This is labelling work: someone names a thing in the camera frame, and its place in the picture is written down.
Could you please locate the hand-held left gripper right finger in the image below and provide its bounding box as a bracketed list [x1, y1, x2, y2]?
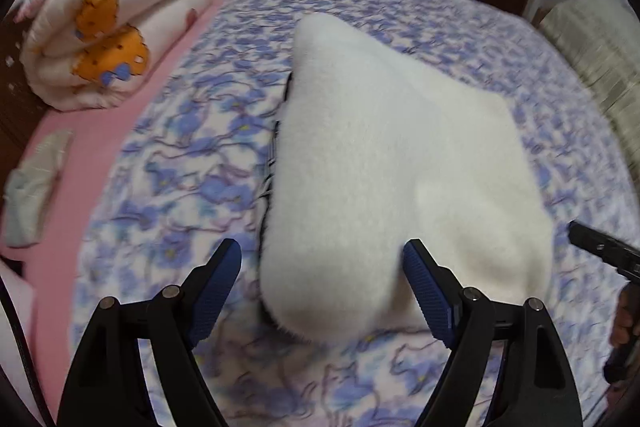
[402, 238, 583, 427]

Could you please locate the pink bear print quilt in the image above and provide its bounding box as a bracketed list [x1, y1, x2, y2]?
[12, 0, 208, 112]

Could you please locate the person's right hand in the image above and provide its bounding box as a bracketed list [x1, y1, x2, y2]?
[610, 282, 640, 350]

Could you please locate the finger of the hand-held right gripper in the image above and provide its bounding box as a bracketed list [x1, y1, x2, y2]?
[567, 221, 640, 283]

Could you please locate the pale grey folded cloth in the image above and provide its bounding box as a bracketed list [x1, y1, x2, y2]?
[2, 129, 76, 248]

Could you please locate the pink bed sheet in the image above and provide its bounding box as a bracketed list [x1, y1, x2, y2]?
[0, 0, 236, 408]

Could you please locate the blue floral blanket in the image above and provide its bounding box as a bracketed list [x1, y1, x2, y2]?
[72, 0, 636, 427]

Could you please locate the brown wooden headboard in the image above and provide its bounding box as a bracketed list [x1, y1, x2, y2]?
[0, 19, 48, 152]

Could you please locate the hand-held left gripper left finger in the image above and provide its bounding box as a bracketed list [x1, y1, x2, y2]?
[57, 238, 243, 427]

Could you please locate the white fluffy coat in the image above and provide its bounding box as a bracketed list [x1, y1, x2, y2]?
[257, 13, 556, 343]

